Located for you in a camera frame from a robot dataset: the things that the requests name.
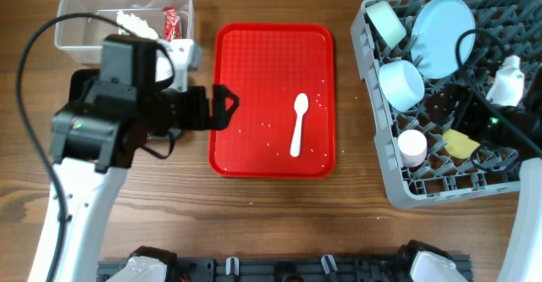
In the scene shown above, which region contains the yellow cup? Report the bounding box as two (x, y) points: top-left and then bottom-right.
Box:
(443, 129), (480, 159)

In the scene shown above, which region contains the pink cup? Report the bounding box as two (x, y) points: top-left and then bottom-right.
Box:
(397, 130), (428, 168)

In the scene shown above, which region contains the light blue bowl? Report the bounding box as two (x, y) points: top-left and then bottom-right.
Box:
(379, 60), (424, 112)

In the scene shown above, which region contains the white plastic spoon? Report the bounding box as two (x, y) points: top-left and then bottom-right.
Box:
(290, 93), (309, 158)

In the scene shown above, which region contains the red candy wrapper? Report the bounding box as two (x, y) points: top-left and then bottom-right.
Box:
(162, 6), (181, 41)

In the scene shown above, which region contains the white tissue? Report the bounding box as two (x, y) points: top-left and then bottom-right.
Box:
(116, 11), (159, 40)

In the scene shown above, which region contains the large light blue plate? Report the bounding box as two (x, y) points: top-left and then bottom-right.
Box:
(411, 0), (476, 79)

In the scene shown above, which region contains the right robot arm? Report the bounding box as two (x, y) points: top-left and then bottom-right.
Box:
(424, 91), (541, 281)

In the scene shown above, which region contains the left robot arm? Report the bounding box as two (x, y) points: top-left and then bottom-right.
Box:
(29, 35), (240, 281)

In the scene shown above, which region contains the grey dishwasher rack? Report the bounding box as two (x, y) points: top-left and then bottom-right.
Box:
(351, 0), (541, 208)

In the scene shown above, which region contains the clear plastic waste bin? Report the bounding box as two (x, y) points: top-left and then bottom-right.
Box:
(54, 0), (195, 64)

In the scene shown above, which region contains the black rectangular tray bin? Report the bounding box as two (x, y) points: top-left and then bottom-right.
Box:
(64, 68), (185, 142)

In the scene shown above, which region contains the red serving tray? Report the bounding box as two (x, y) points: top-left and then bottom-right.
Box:
(208, 23), (337, 179)

